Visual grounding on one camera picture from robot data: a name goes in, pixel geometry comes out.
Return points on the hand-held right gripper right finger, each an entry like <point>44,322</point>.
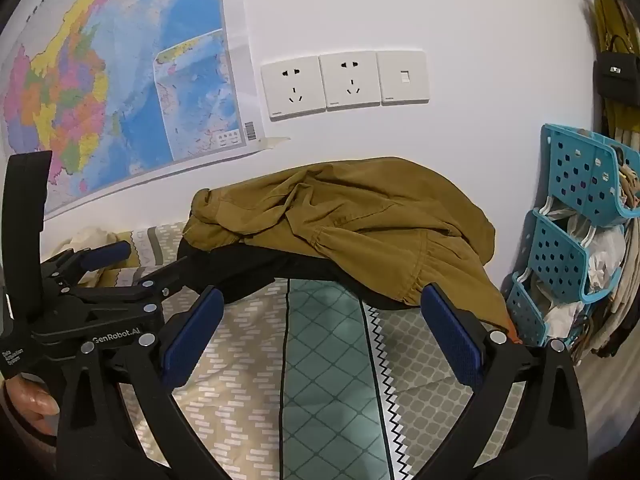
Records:
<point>452,340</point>

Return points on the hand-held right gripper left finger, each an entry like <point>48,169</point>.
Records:
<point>192,335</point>

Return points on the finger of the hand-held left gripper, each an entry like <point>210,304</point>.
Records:
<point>107,252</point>
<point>160,280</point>

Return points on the black garment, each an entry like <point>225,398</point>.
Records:
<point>240,270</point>

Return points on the olive brown jacket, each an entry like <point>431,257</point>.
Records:
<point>350,215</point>

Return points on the person's left hand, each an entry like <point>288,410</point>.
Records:
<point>30,400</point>

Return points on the blue perforated plastic basket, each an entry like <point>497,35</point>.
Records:
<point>575,170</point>
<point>555,255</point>
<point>525,310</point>

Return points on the white cloth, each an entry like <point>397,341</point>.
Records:
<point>562,312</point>
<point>605,260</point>

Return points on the patterned bed quilt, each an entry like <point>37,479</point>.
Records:
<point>325,385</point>

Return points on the masking tape strip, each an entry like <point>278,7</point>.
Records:
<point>274,144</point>

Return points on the small black bag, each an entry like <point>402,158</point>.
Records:
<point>615,77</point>

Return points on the yellow hanging garment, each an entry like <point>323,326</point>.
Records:
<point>615,15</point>

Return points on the colourful wall map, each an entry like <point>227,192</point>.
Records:
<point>100,85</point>

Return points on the white wall socket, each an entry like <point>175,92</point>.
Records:
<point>350,80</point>
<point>292,87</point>

